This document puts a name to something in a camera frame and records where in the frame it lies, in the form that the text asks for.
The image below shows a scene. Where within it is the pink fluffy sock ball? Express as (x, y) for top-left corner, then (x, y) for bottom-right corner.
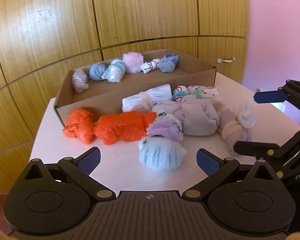
(122, 52), (143, 74)

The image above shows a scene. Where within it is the white mint patterned sock roll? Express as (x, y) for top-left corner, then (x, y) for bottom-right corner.
(187, 85), (219, 99)

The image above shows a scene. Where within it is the white teal patterned sock roll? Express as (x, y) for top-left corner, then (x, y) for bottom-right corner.
(172, 86), (189, 101)

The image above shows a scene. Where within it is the white frilly sock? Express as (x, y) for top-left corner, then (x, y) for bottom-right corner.
(236, 102), (256, 129)

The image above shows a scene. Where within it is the orange sock bundle left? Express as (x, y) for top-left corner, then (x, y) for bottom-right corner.
(63, 108), (95, 145)

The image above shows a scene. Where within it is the orange sock bundle large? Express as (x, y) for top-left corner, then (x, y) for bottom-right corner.
(94, 111), (157, 145)

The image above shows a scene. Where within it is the white sock roll turquoise band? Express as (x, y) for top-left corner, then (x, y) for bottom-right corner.
(102, 59), (126, 83)

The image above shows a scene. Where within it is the white patterned small sock roll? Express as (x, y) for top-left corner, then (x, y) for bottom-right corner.
(140, 59), (160, 74)

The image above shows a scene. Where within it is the white teal fluffy sock ball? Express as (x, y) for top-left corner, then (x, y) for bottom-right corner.
(138, 137), (186, 171)

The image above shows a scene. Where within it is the purple fluffy sock roll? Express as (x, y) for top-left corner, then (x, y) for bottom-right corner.
(147, 112), (184, 141)

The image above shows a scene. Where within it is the pale lilac sock roll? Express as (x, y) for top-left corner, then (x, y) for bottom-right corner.
(72, 69), (89, 94)

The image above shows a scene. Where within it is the grey beige sock bundle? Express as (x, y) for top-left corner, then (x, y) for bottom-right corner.
(152, 95), (219, 136)

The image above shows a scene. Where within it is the beige tied sock roll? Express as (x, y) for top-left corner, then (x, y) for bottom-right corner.
(219, 108), (252, 155)

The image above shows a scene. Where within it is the blue-grey sock roll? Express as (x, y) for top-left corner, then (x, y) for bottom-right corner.
(89, 63), (107, 81)

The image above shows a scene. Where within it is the grey blue cartoon sock roll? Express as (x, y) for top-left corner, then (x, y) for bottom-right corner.
(158, 54), (179, 73)

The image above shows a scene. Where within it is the cardboard tray box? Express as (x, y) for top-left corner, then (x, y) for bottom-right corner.
(54, 48), (216, 125)

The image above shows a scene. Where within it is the metal drawer handle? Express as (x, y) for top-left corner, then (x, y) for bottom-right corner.
(217, 57), (236, 63)

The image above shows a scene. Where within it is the white striped folded sock bundle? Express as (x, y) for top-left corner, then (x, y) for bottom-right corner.
(122, 84), (172, 113)

